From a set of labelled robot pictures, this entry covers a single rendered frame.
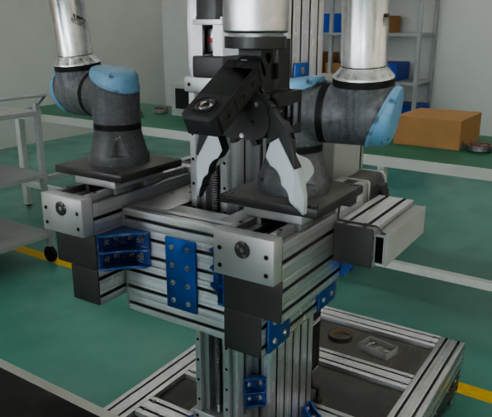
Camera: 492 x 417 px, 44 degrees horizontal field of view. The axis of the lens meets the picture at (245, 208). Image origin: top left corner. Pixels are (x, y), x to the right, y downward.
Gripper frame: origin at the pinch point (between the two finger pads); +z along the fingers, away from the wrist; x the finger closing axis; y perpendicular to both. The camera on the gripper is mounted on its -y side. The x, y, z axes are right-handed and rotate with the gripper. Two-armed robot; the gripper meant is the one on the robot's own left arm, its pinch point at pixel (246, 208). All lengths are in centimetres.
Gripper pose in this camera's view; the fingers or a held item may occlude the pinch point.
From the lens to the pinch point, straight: 73.4
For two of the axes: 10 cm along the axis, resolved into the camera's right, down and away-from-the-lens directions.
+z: 0.0, 9.6, 2.9
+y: 5.4, -2.4, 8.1
